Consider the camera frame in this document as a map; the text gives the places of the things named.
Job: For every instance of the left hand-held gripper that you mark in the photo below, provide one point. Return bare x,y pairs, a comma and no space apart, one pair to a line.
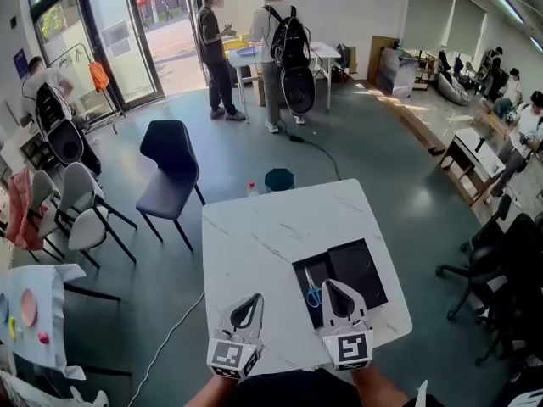
233,356

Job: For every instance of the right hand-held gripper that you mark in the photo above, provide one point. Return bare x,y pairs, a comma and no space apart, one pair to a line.
350,350

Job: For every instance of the person's left forearm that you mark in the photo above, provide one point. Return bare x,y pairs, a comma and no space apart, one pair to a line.
212,394

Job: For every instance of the person's right forearm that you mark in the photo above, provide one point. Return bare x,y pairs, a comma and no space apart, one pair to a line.
377,388

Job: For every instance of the black open box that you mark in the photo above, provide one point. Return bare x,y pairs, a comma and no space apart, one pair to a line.
360,269

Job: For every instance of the white marble table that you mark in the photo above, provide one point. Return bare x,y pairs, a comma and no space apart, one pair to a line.
263,248

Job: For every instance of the person's black clothing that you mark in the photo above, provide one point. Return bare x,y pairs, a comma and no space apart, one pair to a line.
297,390

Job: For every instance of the white paper sheet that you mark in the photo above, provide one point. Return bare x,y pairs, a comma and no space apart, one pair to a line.
421,394

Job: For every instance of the clear bottle red cap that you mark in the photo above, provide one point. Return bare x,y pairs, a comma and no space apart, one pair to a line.
253,190

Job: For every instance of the teal waste bin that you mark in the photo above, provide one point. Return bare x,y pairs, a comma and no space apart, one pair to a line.
279,181

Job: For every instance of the black office chair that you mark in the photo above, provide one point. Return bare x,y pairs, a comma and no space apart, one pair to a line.
524,248
483,257

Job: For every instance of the dark blue chair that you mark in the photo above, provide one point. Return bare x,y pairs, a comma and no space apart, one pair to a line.
169,159

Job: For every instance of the black power adapter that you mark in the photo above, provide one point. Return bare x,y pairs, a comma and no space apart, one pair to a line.
296,138

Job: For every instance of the white tablecloth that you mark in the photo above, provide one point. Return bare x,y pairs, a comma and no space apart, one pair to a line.
46,278

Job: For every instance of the small red object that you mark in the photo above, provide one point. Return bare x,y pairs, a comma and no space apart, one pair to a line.
43,338

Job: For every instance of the white low table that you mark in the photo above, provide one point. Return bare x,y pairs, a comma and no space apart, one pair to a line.
471,151

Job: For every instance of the pink plate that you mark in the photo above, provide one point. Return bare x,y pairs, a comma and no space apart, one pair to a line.
29,308

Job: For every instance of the black bottle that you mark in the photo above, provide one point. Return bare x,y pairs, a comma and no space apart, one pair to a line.
479,144

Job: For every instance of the black oval shell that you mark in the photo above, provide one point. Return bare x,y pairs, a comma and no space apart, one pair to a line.
65,142
299,89

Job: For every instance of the small yellow object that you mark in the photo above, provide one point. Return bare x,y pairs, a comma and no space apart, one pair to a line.
12,328

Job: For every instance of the grey panel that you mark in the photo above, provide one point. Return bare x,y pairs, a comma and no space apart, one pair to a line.
399,74

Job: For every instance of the pink jacket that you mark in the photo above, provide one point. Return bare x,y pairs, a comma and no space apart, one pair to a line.
23,210

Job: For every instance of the black clothes rack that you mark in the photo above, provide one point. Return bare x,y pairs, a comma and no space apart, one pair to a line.
111,108

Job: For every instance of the grey beanbag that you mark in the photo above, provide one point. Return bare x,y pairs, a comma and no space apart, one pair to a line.
453,89

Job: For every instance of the wooden board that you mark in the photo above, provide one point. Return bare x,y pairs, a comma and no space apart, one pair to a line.
375,57

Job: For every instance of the white folding table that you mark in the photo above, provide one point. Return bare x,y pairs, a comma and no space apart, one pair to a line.
324,51

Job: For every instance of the blue plate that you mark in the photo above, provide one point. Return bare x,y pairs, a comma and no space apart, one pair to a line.
246,52

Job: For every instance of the black backpack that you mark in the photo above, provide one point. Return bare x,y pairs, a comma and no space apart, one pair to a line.
51,106
290,42

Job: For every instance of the yellow crate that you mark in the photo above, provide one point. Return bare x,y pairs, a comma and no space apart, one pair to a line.
235,42

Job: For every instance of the orange bag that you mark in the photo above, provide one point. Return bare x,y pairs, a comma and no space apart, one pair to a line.
99,76

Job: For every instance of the glass entrance door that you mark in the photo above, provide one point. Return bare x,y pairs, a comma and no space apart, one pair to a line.
119,36

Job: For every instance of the window blind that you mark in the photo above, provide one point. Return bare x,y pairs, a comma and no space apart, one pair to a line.
468,26
428,11

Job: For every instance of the ceiling light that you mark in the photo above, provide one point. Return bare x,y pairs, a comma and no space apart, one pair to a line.
537,43
508,6

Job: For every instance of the grey chair black frame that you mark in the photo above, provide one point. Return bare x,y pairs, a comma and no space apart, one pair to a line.
42,189
78,189

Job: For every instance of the blue wall poster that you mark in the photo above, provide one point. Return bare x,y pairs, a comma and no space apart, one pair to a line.
20,63

